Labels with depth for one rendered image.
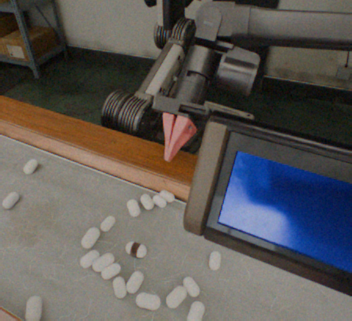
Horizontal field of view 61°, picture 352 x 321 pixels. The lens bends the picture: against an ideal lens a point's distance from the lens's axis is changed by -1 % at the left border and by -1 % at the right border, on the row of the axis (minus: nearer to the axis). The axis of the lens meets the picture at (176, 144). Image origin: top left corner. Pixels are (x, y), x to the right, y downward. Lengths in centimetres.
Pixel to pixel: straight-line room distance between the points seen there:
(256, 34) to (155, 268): 42
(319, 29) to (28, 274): 61
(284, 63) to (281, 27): 188
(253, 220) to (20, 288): 45
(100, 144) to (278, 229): 58
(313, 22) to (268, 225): 43
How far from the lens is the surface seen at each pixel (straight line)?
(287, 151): 17
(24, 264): 59
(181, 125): 50
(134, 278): 51
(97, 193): 65
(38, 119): 85
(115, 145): 71
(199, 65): 53
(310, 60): 243
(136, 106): 79
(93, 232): 56
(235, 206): 19
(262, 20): 56
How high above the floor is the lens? 121
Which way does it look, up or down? 40 degrees down
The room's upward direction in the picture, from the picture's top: straight up
